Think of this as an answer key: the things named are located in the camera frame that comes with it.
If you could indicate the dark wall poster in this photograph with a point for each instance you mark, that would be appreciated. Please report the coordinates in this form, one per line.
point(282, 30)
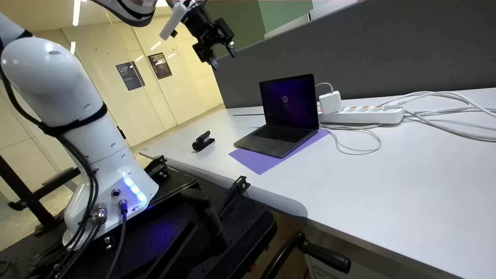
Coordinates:
point(130, 76)
point(159, 65)

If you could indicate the white power strip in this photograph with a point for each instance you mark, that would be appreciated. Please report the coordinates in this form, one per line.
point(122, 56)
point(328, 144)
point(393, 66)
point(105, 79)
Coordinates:
point(364, 114)

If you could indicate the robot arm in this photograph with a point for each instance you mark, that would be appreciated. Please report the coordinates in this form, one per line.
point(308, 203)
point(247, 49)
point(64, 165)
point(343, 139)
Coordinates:
point(58, 85)

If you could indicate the dark grey laptop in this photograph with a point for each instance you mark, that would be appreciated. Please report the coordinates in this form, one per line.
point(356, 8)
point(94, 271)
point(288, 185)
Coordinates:
point(288, 112)

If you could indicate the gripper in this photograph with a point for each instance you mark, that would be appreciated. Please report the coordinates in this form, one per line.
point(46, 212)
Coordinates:
point(201, 27)

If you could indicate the purple paper sheet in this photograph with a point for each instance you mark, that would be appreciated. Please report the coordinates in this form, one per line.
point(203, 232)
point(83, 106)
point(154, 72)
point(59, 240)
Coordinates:
point(259, 162)

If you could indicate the white power adapter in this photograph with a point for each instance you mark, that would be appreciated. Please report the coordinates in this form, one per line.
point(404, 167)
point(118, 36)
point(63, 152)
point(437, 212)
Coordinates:
point(330, 102)

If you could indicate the grey partition wall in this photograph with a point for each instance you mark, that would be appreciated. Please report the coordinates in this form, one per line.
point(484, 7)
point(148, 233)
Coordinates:
point(368, 54)

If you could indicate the black metal frame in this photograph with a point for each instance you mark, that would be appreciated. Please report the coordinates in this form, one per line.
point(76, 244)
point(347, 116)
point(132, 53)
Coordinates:
point(27, 197)

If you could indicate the black stapler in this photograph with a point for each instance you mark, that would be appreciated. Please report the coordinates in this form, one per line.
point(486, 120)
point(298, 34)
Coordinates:
point(202, 141)

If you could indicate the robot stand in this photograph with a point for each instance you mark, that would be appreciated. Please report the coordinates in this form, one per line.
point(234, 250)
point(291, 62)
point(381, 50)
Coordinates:
point(186, 232)

